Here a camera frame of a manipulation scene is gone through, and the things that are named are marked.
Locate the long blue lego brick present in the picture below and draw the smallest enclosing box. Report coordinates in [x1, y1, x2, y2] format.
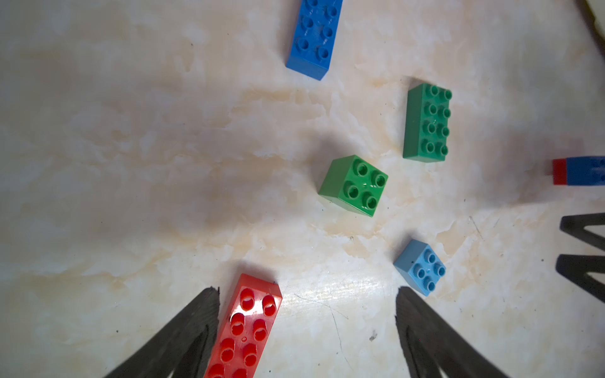
[286, 0, 343, 80]

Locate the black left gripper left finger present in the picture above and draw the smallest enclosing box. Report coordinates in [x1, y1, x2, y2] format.
[107, 287, 220, 377]

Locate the small green lego brick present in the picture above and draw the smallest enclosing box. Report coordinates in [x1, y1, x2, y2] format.
[318, 155, 389, 217]

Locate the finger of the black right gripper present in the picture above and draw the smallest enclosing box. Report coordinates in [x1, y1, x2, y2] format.
[556, 255, 605, 302]
[559, 213, 605, 250]

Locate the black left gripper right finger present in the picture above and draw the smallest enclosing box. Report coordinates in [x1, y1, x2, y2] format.
[395, 287, 506, 377]

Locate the small light blue lego brick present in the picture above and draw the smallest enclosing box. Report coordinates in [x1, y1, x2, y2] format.
[394, 239, 447, 297]

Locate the long green lego brick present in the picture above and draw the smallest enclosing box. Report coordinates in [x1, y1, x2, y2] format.
[403, 83, 453, 162]

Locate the red lego brick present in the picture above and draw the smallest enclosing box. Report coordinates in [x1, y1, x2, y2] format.
[552, 158, 567, 186]
[205, 274, 282, 378]

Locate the small dark blue lego brick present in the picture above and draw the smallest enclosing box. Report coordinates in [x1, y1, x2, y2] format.
[566, 156, 605, 186]

